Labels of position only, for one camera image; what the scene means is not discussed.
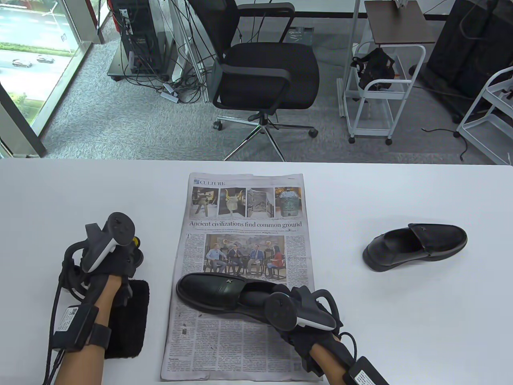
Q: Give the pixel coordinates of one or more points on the person's left hand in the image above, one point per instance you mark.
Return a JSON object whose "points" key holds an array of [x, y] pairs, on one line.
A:
{"points": [[120, 260]]}

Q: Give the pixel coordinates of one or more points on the person's right hand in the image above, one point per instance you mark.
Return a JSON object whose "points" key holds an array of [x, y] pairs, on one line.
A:
{"points": [[304, 349]]}

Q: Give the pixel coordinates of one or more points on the grey motion controller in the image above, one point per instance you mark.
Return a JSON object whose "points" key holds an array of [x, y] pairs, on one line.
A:
{"points": [[114, 228], [280, 311]]}

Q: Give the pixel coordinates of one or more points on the black fuzzy cloth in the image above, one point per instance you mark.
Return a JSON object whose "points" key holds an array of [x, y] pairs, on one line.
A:
{"points": [[128, 321]]}

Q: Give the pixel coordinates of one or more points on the printed newspaper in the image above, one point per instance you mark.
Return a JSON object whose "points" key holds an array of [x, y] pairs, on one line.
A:
{"points": [[240, 353]]}

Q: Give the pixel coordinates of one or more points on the black leather loafer shoe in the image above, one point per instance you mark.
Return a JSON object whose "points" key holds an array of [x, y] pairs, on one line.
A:
{"points": [[212, 290], [437, 236]]}

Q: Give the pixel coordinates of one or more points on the person's left forearm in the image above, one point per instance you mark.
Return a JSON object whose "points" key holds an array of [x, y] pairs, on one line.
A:
{"points": [[80, 361]]}

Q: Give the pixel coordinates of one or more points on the person's right forearm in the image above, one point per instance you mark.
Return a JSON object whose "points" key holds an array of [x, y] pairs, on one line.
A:
{"points": [[330, 367]]}

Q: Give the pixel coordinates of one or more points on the grey power strip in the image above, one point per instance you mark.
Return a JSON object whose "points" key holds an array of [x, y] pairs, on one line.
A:
{"points": [[170, 95]]}

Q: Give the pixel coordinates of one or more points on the dark wheeled platform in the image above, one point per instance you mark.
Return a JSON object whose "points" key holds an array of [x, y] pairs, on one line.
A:
{"points": [[120, 68]]}

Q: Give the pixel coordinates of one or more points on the black computer tower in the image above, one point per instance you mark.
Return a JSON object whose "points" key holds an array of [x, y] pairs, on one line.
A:
{"points": [[138, 40]]}

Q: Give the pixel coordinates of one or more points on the white mesh rolling cart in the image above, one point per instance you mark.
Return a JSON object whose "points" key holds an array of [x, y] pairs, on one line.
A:
{"points": [[370, 131]]}

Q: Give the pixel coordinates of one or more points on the black office chair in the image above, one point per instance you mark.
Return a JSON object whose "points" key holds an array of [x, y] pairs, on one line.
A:
{"points": [[268, 68]]}

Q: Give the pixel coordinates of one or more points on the white tiered rolling cart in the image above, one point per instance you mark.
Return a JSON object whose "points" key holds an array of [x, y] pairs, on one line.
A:
{"points": [[487, 134]]}

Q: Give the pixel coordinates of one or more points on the black bag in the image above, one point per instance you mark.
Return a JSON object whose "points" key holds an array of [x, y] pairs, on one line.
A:
{"points": [[374, 66]]}

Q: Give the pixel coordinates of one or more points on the white metal pole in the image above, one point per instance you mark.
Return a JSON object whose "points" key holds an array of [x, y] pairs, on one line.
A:
{"points": [[350, 44]]}

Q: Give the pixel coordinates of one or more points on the brown top side table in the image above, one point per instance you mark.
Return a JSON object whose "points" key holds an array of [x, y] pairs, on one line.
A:
{"points": [[396, 24]]}

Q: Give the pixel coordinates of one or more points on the black cabinet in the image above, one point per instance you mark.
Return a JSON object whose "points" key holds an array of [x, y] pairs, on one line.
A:
{"points": [[473, 48]]}

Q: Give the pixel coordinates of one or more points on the white metal frame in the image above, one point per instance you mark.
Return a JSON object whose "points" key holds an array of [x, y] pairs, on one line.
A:
{"points": [[192, 52]]}

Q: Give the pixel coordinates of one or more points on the glass window with frame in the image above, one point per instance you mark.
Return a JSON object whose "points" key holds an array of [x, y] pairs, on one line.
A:
{"points": [[40, 24]]}

